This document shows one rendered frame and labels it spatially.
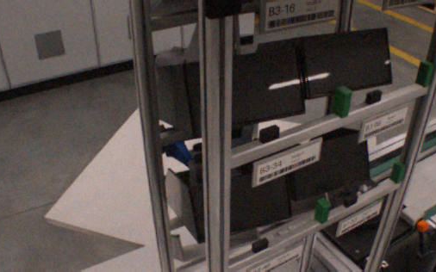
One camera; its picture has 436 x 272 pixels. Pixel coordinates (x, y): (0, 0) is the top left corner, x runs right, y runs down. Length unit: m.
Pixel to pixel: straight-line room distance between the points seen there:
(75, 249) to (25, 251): 0.27
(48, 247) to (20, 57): 1.85
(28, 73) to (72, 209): 2.65
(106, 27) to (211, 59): 3.52
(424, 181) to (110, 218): 0.92
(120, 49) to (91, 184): 2.67
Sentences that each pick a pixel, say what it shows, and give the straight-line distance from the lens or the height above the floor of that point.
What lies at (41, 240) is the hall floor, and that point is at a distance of 2.49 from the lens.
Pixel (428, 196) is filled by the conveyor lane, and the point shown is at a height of 0.92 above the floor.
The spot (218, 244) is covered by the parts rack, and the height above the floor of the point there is 1.37.
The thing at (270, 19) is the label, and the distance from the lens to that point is 0.36.
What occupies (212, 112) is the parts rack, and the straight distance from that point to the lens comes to 0.36.
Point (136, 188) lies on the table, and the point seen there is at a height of 0.86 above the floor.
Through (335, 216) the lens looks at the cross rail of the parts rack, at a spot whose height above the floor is 1.31.
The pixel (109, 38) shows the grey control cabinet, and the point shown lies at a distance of 3.88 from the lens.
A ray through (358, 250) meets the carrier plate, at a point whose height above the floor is 0.97.
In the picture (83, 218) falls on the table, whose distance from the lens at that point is 1.26.
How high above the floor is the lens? 1.71
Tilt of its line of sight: 34 degrees down
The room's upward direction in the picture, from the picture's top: straight up
